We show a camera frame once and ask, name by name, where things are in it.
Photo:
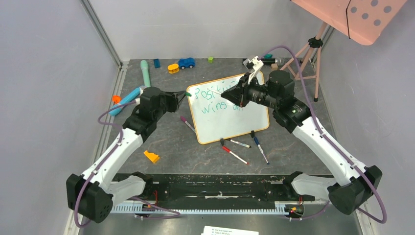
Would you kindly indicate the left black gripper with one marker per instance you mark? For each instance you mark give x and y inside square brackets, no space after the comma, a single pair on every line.
[174,98]

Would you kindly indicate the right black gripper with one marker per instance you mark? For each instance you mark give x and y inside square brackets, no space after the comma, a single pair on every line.
[243,91]

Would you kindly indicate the orange framed whiteboard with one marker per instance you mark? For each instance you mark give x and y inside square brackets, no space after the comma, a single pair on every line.
[216,118]

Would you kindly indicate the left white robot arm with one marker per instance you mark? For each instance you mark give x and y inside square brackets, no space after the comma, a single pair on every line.
[92,194]

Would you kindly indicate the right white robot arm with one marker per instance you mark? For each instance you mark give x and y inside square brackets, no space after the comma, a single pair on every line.
[352,184]

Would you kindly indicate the purple whiteboard marker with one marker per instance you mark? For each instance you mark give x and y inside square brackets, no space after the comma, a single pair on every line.
[183,119]

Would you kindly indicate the black whiteboard marker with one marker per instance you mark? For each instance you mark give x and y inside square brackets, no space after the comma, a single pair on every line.
[239,143]

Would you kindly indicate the blue whiteboard marker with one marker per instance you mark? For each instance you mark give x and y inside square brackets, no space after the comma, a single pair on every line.
[260,149]

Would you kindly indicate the red whiteboard marker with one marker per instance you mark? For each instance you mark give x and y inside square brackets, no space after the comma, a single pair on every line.
[235,155]

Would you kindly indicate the yellow oval toy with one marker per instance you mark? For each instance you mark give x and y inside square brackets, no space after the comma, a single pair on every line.
[173,68]

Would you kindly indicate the blue toy car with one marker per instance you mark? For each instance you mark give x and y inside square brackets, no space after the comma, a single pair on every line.
[186,63]

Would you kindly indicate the dark blue block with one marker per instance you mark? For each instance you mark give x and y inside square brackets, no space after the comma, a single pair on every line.
[157,63]

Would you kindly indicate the blue toy marker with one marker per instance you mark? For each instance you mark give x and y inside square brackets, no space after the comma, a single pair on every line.
[128,98]

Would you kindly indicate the beige wooden cube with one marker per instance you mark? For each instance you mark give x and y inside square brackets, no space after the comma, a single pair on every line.
[274,67]

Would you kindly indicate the mint green toy microphone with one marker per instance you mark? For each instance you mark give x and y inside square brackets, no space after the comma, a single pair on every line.
[145,73]

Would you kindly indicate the teal block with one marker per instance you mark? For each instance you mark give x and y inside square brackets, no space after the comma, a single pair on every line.
[268,56]

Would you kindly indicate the small orange toy piece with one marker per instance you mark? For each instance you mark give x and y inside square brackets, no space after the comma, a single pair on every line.
[116,99]

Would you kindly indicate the orange wedge block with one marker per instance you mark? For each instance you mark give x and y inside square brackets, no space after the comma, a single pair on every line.
[151,156]

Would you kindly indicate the pink tripod stand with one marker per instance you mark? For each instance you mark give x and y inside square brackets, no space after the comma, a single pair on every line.
[311,54]

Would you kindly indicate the white paper sheet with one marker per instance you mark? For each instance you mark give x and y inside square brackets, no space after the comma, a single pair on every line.
[211,230]

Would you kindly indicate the pink perforated panel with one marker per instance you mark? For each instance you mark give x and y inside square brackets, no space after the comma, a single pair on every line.
[360,20]

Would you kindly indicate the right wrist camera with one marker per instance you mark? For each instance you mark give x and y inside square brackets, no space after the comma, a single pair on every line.
[254,66]

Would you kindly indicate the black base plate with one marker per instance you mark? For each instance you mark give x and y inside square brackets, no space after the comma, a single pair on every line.
[218,191]

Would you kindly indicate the grey slotted cable duct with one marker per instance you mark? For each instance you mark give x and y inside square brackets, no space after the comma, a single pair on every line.
[135,207]

